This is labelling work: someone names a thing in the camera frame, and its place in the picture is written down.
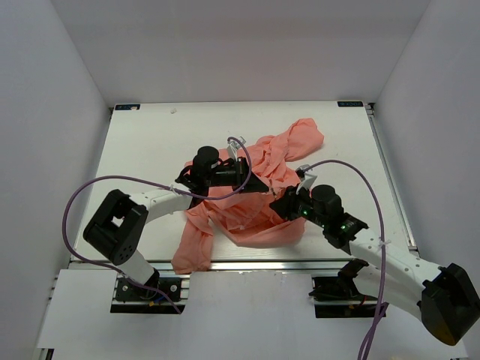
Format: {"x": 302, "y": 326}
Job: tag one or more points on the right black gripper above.
{"x": 286, "y": 205}

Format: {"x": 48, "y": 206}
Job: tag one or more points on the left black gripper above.
{"x": 241, "y": 172}

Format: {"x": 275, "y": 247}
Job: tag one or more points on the salmon pink jacket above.
{"x": 246, "y": 218}

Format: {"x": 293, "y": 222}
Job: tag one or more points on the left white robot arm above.
{"x": 116, "y": 227}

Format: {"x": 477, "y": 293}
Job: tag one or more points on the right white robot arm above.
{"x": 443, "y": 298}

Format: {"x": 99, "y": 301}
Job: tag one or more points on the right blue table label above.
{"x": 350, "y": 103}

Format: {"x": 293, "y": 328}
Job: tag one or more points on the blue table label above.
{"x": 127, "y": 107}
{"x": 350, "y": 103}

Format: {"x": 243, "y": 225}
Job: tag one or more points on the front white panel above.
{"x": 256, "y": 315}

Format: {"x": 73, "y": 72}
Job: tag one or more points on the left blue table label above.
{"x": 127, "y": 107}

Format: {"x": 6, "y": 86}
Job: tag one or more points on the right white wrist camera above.
{"x": 307, "y": 178}

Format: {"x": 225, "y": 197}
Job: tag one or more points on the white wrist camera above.
{"x": 307, "y": 178}
{"x": 233, "y": 147}

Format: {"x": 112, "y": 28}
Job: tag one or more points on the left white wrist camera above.
{"x": 233, "y": 147}

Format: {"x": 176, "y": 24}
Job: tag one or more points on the front aluminium rail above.
{"x": 243, "y": 266}

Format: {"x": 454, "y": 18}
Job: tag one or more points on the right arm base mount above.
{"x": 337, "y": 297}

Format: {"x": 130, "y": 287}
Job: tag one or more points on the right aluminium side rail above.
{"x": 380, "y": 144}

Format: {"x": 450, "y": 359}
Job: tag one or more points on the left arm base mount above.
{"x": 170, "y": 297}

